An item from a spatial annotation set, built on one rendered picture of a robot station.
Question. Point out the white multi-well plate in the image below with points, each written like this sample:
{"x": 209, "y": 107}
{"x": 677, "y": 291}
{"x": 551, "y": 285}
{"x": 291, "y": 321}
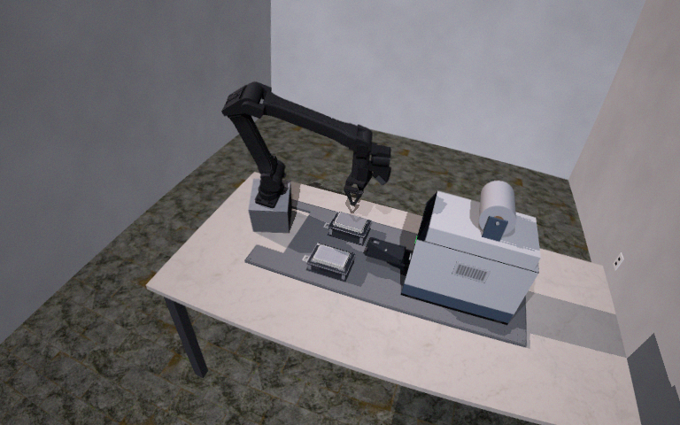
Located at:
{"x": 331, "y": 257}

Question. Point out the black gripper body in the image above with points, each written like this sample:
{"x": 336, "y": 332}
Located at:
{"x": 353, "y": 179}

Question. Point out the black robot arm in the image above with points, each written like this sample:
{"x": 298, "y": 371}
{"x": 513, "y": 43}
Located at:
{"x": 246, "y": 100}

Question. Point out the light grey cylinder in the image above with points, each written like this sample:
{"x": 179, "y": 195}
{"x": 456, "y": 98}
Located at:
{"x": 497, "y": 199}

